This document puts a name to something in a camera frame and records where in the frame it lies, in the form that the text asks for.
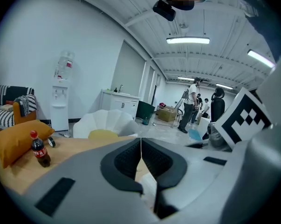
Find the grey roller blind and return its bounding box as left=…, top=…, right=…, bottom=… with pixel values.
left=111, top=40, right=147, bottom=100

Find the large cardboard box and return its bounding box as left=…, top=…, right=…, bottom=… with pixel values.
left=157, top=105, right=178, bottom=123

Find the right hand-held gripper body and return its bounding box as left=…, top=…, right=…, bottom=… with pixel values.
left=206, top=87, right=273, bottom=152

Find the white sink cabinet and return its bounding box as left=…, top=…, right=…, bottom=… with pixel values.
left=100, top=89, right=141, bottom=121

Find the teal board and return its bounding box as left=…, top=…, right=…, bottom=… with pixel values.
left=188, top=128, right=203, bottom=141

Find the white water dispenser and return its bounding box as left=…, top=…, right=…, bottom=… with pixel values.
left=49, top=77, right=70, bottom=132

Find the orange pillow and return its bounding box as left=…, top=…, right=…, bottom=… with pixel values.
left=0, top=119, right=55, bottom=169

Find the white flower-shaped chair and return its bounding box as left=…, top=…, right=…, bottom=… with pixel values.
left=73, top=109, right=140, bottom=140

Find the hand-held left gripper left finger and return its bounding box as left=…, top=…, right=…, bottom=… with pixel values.
left=12, top=138, right=159, bottom=224

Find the yellow round seat cushion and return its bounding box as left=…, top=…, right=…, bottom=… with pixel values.
left=88, top=129, right=119, bottom=140

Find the clear water jug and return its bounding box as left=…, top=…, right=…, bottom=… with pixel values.
left=54, top=50, right=75, bottom=80

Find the cola bottle red cap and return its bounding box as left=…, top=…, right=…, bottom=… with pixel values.
left=29, top=130, right=51, bottom=168

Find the white desk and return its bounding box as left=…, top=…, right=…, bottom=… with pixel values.
left=197, top=117, right=212, bottom=140

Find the black power cable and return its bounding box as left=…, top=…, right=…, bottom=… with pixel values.
left=154, top=122, right=175, bottom=128

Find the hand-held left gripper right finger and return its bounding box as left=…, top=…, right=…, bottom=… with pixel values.
left=141, top=138, right=240, bottom=224

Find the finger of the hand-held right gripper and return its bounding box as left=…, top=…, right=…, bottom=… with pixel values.
left=185, top=141, right=213, bottom=149

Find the orange sofa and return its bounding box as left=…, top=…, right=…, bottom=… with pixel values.
left=0, top=79, right=37, bottom=135

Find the black office chair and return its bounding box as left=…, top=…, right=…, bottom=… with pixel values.
left=210, top=87, right=226, bottom=123

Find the white tissue pack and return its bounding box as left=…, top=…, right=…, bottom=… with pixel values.
left=139, top=171, right=158, bottom=212

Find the person's black printed shirt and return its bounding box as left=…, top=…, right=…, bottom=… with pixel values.
left=231, top=0, right=281, bottom=62

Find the black head-mounted camera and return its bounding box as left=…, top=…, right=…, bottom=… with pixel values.
left=152, top=0, right=177, bottom=22

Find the wooden coffee table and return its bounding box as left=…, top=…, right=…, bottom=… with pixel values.
left=0, top=135, right=152, bottom=196

